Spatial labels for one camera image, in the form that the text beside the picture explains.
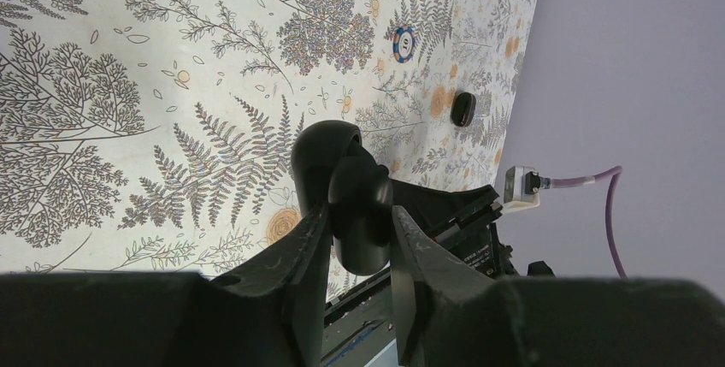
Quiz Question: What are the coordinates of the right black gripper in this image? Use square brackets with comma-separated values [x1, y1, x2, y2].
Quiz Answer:
[392, 181, 518, 279]

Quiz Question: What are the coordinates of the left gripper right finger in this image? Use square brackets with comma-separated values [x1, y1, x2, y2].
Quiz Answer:
[391, 206, 493, 366]

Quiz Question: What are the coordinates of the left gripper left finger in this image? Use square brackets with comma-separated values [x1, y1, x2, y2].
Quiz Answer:
[212, 204, 332, 366]

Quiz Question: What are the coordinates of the floral patterned table mat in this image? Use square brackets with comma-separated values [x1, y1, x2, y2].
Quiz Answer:
[1, 0, 537, 277]

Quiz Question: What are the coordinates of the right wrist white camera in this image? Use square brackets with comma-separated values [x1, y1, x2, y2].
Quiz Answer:
[502, 165, 541, 215]

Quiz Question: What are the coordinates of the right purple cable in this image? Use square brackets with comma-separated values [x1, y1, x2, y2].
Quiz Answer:
[538, 166, 628, 281]

